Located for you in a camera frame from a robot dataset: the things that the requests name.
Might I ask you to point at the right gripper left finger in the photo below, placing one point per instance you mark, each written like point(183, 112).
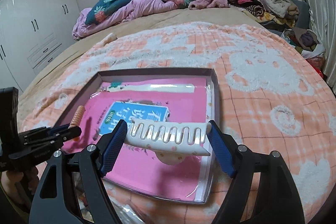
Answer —
point(55, 200)

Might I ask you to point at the white wardrobe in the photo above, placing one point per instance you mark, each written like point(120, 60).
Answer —
point(33, 34)

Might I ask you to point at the person's left hand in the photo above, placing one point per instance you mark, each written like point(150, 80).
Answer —
point(10, 180)

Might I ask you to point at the orange white plaid blanket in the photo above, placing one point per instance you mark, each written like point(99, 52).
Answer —
point(272, 98)

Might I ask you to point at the pile of clothes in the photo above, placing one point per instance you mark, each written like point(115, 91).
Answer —
point(290, 19)

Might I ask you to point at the pink purple quilt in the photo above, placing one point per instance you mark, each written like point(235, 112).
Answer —
point(135, 9)

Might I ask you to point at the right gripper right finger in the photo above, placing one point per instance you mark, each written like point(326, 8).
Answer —
point(277, 199)

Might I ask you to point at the grey shallow cardboard box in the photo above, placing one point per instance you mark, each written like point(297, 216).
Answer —
point(158, 94)

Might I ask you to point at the tan bed sheet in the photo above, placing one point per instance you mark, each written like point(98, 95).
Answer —
point(157, 19)

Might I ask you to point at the white comb hair clip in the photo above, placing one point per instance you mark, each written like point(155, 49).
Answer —
point(172, 142)

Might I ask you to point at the dark floral pillow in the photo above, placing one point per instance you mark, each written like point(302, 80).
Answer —
point(105, 8)

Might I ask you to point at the white curtain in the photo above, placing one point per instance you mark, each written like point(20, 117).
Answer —
point(323, 24)

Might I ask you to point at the pink fuzzy garment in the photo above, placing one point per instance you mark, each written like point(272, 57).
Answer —
point(208, 4)

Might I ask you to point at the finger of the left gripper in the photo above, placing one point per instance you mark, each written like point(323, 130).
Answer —
point(65, 133)
point(57, 130)

